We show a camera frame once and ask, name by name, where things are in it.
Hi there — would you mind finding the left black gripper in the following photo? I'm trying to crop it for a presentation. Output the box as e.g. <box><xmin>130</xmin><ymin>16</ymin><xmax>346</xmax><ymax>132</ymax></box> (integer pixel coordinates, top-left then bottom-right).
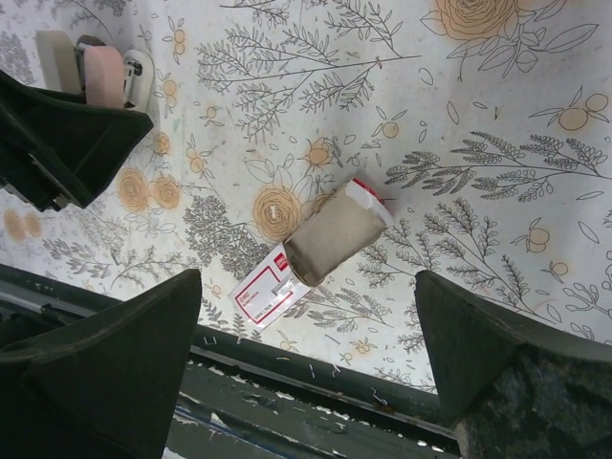
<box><xmin>1</xmin><ymin>73</ymin><xmax>153</xmax><ymax>211</ymax></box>

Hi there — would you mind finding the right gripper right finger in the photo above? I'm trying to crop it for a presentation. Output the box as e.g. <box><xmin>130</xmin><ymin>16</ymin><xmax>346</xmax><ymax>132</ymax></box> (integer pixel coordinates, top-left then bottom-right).
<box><xmin>415</xmin><ymin>271</ymin><xmax>611</xmax><ymax>458</ymax></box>

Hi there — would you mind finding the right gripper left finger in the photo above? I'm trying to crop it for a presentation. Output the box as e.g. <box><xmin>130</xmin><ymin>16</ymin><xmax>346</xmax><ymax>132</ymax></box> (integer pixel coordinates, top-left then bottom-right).
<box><xmin>1</xmin><ymin>269</ymin><xmax>202</xmax><ymax>458</ymax></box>

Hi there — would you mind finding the red white staple box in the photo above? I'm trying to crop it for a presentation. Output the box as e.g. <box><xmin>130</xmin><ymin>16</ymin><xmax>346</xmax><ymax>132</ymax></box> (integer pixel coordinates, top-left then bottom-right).
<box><xmin>229</xmin><ymin>177</ymin><xmax>393</xmax><ymax>329</ymax></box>

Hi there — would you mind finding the cardboard staple box tray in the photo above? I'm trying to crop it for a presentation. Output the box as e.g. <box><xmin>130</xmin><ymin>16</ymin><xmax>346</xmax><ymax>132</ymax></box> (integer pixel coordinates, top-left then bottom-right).
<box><xmin>284</xmin><ymin>181</ymin><xmax>390</xmax><ymax>287</ymax></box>

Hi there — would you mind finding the grey staple strip in tray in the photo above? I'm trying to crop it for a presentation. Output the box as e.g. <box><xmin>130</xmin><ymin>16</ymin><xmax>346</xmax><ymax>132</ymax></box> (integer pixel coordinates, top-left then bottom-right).
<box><xmin>273</xmin><ymin>278</ymin><xmax>295</xmax><ymax>296</ymax></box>

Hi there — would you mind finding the floral table mat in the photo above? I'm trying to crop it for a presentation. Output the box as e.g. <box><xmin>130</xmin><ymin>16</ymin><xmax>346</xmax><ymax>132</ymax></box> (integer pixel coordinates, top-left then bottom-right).
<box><xmin>1</xmin><ymin>1</ymin><xmax>611</xmax><ymax>392</ymax></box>

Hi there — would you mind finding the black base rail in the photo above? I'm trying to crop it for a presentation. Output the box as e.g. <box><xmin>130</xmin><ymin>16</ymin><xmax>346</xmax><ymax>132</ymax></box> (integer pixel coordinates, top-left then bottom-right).
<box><xmin>1</xmin><ymin>266</ymin><xmax>459</xmax><ymax>458</ymax></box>

